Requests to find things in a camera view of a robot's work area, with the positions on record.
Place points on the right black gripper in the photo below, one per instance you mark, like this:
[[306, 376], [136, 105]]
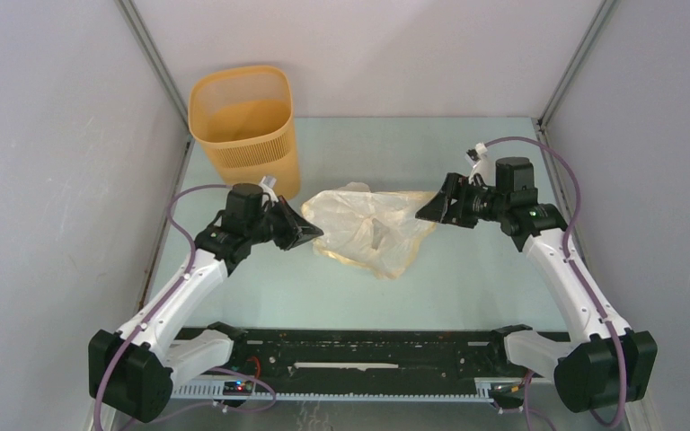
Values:
[[455, 186]]

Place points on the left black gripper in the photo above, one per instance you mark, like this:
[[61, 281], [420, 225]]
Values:
[[305, 232]]

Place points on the translucent yellowish trash bag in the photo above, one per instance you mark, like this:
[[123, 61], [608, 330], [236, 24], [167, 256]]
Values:
[[376, 231]]

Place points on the orange plastic trash bin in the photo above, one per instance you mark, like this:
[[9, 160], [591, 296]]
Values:
[[243, 119]]

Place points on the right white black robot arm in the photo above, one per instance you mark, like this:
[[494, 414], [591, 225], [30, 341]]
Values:
[[604, 360]]

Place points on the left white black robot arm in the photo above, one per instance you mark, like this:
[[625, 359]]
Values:
[[136, 368]]

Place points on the small lit circuit board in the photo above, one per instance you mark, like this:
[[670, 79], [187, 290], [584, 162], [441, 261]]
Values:
[[237, 388]]

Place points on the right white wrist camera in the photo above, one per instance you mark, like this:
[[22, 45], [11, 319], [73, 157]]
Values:
[[482, 166]]

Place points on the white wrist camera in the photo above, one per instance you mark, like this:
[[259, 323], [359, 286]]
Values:
[[482, 166], [269, 197]]

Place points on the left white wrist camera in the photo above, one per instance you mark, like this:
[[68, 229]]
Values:
[[269, 197]]

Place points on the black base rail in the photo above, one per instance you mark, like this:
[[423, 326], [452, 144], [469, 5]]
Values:
[[363, 365]]

